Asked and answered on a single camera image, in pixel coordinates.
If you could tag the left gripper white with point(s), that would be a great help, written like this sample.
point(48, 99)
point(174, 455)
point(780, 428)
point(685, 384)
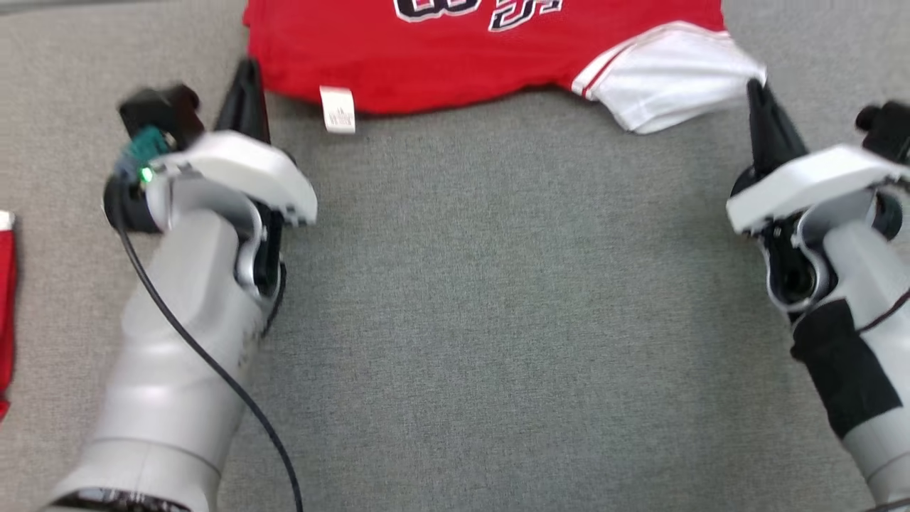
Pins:
point(242, 163)

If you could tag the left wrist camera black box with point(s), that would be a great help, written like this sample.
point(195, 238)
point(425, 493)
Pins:
point(167, 110)

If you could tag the red number 23 jersey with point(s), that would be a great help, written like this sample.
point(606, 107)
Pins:
point(6, 306)

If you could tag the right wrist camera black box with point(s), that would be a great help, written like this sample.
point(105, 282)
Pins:
point(889, 128)

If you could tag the red shirt with white sleeves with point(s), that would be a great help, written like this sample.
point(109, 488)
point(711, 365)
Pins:
point(462, 64)

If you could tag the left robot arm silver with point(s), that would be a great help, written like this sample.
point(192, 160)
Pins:
point(170, 370)

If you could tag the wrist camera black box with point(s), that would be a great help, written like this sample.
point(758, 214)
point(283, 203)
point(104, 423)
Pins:
point(167, 110)
point(889, 128)

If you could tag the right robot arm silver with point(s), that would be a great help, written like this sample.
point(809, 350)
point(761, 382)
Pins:
point(853, 270)

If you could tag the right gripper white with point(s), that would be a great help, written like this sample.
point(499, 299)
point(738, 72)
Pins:
point(810, 181)

